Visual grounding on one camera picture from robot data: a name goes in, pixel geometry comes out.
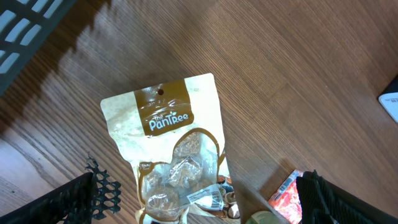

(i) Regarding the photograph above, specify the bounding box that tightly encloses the green drink bottle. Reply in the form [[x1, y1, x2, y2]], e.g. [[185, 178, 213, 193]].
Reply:
[[245, 211, 290, 224]]

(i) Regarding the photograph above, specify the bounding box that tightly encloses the white barcode scanner box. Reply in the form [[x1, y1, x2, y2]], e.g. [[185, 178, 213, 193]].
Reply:
[[378, 75, 398, 123]]

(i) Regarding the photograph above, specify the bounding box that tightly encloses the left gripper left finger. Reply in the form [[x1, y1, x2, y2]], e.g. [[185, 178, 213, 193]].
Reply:
[[1, 157, 121, 224]]

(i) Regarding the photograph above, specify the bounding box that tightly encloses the grey plastic mesh basket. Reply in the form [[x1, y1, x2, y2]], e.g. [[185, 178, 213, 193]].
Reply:
[[1, 0, 76, 93]]

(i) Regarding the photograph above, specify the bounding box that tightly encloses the brown cream snack pouch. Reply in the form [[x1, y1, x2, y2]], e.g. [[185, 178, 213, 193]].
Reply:
[[100, 73, 240, 223]]

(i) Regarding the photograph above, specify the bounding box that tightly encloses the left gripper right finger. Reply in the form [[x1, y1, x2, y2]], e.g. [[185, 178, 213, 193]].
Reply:
[[296, 171, 397, 224]]

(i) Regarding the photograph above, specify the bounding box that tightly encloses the red Kleenex tissue pack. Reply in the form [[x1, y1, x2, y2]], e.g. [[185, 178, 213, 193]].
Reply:
[[268, 170, 303, 224]]

